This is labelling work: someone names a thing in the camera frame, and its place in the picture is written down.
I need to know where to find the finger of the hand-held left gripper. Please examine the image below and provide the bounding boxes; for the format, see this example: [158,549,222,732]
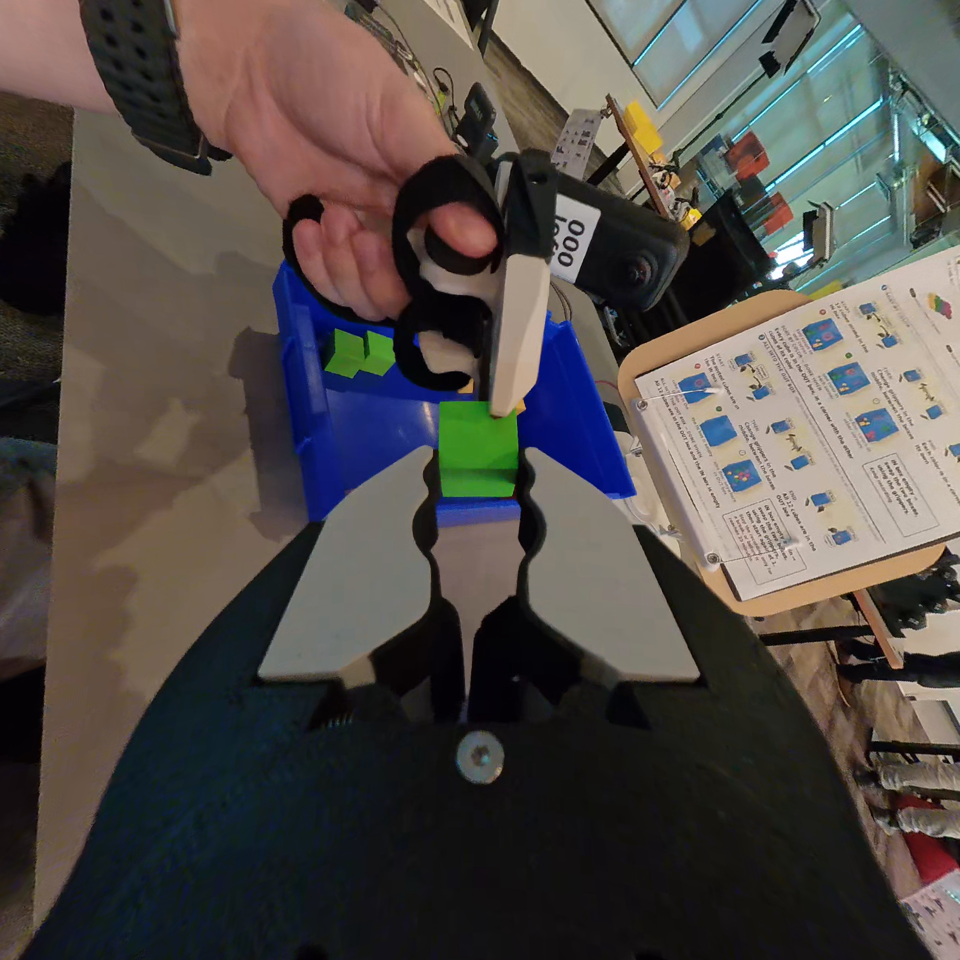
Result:
[487,251,552,417]

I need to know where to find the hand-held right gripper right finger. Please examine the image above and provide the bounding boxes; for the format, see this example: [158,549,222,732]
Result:
[516,446,702,685]

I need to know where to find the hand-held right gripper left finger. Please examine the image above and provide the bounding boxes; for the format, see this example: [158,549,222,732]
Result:
[256,444,440,685]

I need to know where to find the blue plastic bin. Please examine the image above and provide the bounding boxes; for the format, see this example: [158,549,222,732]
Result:
[271,258,637,526]

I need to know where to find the person's left forearm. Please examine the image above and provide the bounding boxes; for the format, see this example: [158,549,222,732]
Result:
[0,0,114,114]

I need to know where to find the person's left hand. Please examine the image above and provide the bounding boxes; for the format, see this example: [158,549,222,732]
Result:
[176,0,504,324]

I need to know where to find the hanging light fixture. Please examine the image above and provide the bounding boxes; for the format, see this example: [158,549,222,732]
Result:
[757,0,820,78]

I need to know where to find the printed instruction sheet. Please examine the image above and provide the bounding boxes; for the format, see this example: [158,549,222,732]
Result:
[633,251,960,603]

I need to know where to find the black wristwatch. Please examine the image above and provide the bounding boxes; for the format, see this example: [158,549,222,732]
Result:
[78,0,234,177]

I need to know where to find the printed paper sheet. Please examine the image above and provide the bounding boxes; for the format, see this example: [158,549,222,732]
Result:
[896,885,960,954]

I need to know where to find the black bag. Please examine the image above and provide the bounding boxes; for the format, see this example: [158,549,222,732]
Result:
[0,161,74,316]

